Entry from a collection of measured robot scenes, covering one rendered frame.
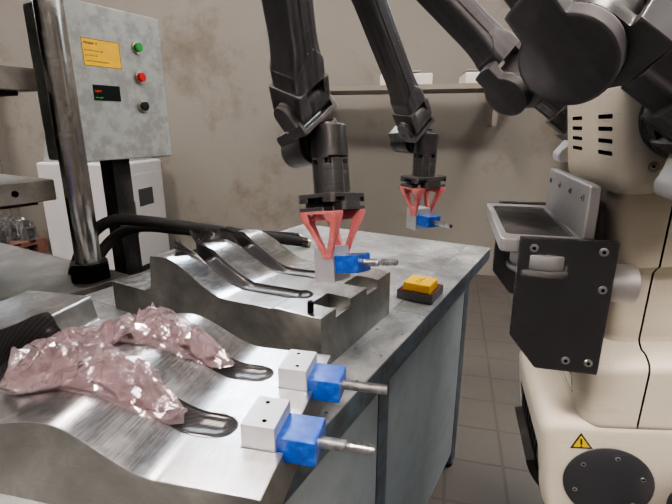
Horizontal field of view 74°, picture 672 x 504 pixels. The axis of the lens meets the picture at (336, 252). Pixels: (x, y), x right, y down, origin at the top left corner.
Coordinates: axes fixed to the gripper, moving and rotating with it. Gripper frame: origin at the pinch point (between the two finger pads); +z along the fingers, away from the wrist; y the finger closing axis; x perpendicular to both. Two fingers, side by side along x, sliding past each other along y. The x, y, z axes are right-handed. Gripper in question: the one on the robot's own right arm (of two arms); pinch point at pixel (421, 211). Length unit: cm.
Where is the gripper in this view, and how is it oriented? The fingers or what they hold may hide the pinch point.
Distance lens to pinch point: 117.0
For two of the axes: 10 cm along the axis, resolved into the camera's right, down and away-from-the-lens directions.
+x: 5.4, 2.5, -8.0
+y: -8.4, 1.5, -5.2
